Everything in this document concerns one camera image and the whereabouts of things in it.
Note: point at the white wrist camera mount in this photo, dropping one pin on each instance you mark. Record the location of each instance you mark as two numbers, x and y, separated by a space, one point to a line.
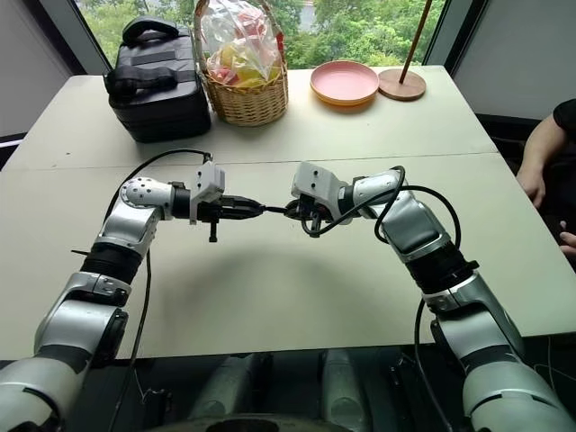
208 180
315 180

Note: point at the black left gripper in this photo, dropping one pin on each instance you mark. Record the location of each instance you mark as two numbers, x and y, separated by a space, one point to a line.
210 211

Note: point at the round wooden stand base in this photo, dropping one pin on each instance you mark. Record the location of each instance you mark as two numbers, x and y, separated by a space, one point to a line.
402 83

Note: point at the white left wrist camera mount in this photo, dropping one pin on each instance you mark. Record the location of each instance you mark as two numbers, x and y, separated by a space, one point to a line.
208 180

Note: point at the person's left hand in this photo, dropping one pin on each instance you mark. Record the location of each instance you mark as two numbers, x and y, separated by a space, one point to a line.
569 238

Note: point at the person's black shirt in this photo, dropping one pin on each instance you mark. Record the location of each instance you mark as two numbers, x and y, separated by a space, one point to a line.
566 118

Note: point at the person's right forearm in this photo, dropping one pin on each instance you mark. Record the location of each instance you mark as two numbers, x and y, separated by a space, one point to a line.
542 139

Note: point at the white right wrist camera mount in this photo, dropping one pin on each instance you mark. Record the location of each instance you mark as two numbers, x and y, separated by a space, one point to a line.
315 180

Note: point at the dark rounded grey shape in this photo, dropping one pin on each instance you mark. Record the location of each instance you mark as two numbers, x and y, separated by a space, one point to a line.
229 387

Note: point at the person's right hand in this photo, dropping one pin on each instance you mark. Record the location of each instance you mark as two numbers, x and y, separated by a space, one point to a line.
531 182

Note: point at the clear plastic bag of fruit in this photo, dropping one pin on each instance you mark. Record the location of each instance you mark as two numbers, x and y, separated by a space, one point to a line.
240 45

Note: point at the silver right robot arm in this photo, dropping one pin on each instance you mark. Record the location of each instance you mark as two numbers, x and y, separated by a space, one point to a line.
477 328

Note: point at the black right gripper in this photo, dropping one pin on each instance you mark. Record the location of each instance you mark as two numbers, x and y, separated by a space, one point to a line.
310 208

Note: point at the pink plate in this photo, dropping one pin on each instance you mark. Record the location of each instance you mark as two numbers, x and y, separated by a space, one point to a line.
344 80

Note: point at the black zippered carry bag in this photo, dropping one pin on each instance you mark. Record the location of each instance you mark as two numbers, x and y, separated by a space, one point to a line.
157 85

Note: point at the woven wicker basket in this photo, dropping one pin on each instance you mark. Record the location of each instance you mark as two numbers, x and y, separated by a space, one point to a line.
247 96

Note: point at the yellow plate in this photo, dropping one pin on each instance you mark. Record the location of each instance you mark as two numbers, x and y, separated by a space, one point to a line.
346 101

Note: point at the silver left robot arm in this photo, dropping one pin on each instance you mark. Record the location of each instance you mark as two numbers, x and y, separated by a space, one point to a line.
72 315

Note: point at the wooden stand rod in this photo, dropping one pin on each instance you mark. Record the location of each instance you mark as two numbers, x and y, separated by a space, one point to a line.
416 40

